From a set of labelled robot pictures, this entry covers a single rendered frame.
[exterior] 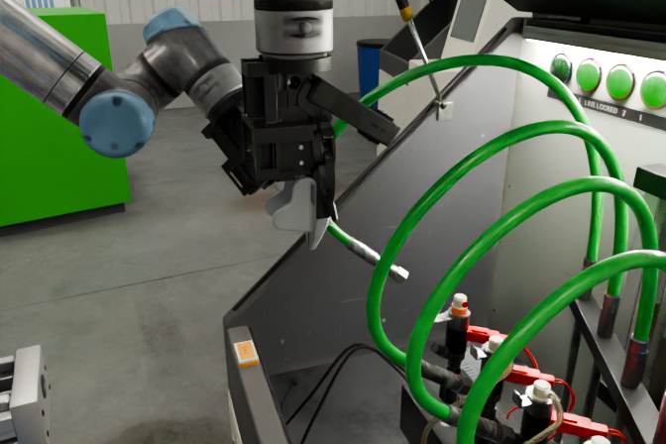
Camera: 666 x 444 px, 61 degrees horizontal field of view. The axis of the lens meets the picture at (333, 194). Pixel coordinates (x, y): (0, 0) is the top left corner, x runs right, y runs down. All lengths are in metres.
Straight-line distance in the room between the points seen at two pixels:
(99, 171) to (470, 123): 3.19
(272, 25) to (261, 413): 0.54
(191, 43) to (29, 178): 3.18
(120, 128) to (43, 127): 3.18
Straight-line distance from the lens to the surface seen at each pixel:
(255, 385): 0.89
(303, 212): 0.59
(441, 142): 1.01
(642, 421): 0.69
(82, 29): 3.79
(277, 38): 0.53
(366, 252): 0.78
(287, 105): 0.56
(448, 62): 0.71
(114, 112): 0.66
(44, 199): 3.96
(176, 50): 0.79
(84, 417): 2.41
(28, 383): 0.92
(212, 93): 0.77
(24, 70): 0.69
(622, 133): 0.89
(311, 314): 1.05
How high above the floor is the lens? 1.52
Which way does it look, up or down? 21 degrees down
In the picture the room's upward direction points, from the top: straight up
